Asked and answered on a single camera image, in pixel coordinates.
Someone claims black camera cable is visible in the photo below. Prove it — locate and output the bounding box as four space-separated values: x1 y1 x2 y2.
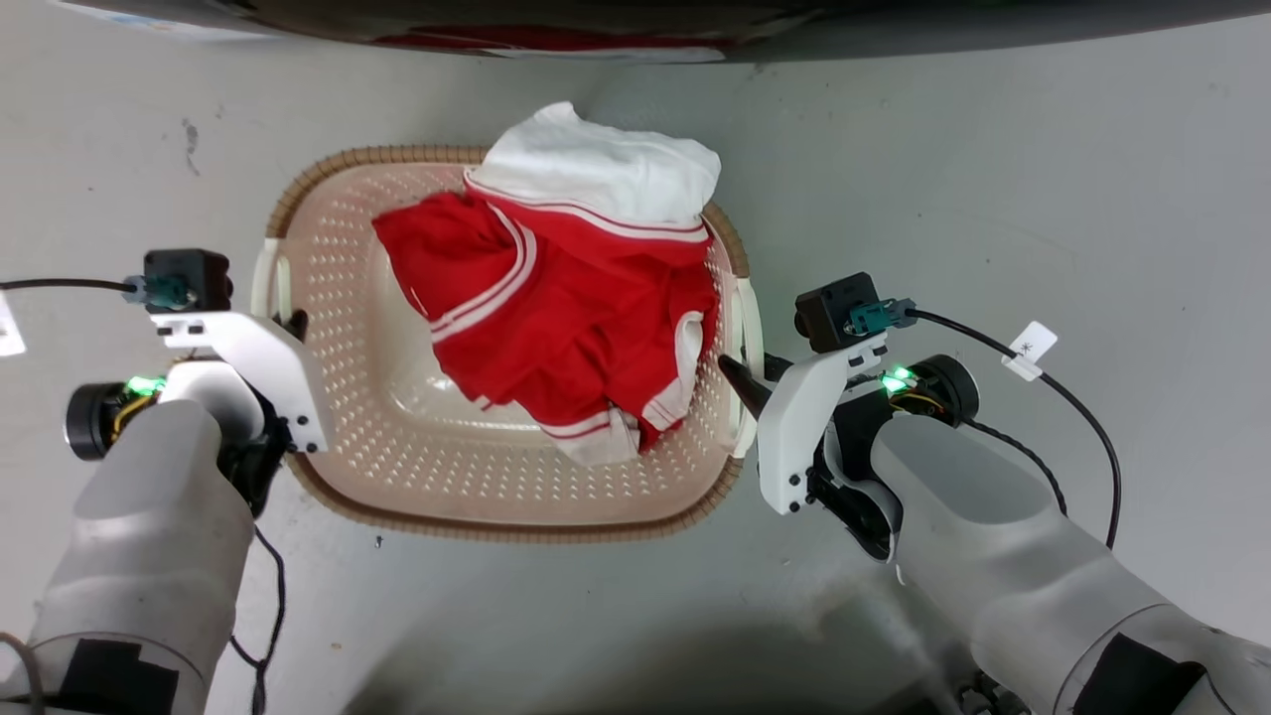
0 277 136 295
904 307 1124 550

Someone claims black left camera cable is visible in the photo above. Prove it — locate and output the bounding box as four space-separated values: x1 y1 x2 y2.
0 277 136 295

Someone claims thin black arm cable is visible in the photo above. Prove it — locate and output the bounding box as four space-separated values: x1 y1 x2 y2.
228 524 289 715
961 417 1069 517

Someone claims beige plastic laundry basket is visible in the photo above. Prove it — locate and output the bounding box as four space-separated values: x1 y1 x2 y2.
250 145 767 544

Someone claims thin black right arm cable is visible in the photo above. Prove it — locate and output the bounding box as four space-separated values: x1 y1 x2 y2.
961 417 1069 517

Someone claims black right camera cable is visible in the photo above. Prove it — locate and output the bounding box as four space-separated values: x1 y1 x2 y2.
904 307 1124 550

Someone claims white cable tag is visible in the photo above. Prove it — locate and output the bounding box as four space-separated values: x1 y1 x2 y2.
1001 320 1059 382
0 292 28 358

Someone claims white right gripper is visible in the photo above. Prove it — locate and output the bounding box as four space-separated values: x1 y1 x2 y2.
716 332 981 563

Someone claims dark grey furniture base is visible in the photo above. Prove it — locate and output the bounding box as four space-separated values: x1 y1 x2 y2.
60 0 1271 65

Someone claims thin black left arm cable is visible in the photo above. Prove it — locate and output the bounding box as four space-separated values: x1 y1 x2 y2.
228 524 289 715

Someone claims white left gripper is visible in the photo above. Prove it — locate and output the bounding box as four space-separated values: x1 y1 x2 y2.
64 309 331 519

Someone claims red garment with white stripes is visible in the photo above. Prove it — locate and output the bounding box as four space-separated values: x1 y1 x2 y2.
372 189 722 468

